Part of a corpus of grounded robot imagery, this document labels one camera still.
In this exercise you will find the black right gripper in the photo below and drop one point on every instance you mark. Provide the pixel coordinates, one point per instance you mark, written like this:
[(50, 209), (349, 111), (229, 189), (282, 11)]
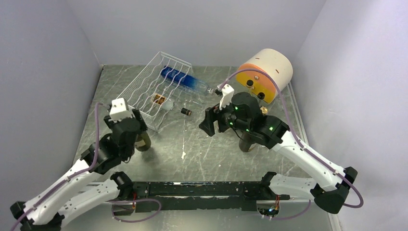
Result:
[(211, 114)]

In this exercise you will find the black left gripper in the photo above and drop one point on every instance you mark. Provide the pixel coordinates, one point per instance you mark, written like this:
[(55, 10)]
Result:
[(143, 126)]

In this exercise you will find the dark green bottle black neck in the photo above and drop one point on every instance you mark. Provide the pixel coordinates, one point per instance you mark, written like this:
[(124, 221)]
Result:
[(142, 142)]

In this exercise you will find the brown bottle gold foil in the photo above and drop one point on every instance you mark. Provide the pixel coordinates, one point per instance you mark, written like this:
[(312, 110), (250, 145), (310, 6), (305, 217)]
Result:
[(248, 142)]

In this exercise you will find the clear bottle white gold label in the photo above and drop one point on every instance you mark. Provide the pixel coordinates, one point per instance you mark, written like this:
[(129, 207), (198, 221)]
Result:
[(250, 85)]

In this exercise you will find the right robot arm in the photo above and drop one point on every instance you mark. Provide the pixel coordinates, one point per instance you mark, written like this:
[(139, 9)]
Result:
[(328, 184)]

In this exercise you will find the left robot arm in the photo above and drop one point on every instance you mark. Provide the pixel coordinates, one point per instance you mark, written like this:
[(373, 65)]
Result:
[(62, 202)]

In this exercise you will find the blue clear bottle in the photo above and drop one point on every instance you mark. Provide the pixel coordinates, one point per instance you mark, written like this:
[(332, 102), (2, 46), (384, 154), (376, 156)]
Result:
[(185, 80)]

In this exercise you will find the white paper label sheet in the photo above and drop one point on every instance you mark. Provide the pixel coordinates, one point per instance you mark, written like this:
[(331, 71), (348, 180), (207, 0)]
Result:
[(265, 147)]

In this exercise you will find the cream orange yellow cylinder box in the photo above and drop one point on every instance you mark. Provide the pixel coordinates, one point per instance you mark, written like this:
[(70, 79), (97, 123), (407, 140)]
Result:
[(271, 62)]

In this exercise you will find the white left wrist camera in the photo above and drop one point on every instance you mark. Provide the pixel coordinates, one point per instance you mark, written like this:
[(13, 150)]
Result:
[(120, 110)]

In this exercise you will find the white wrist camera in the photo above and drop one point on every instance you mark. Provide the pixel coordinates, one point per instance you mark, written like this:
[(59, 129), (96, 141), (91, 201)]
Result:
[(227, 94), (120, 110)]

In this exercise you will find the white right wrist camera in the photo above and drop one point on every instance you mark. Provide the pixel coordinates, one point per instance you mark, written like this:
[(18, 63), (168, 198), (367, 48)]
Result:
[(227, 94)]

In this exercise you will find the white wire wine rack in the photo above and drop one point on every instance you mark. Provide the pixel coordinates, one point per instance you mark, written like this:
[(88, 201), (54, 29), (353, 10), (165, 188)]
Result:
[(148, 81)]

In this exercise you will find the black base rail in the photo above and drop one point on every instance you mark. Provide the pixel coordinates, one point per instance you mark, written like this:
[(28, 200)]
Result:
[(243, 195)]

